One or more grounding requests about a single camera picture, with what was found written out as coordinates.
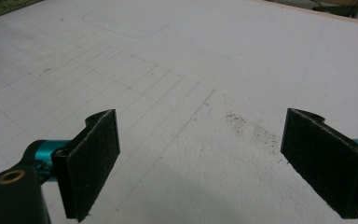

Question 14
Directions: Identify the white grid mat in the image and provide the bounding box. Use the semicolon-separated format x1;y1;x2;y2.
0;0;358;224

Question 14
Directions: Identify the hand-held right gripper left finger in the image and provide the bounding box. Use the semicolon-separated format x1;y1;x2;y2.
50;108;121;223

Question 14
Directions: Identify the green woven basket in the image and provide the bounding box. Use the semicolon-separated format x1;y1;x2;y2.
0;0;44;23

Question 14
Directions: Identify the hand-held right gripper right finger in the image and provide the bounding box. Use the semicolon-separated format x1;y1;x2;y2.
280;107;358;219

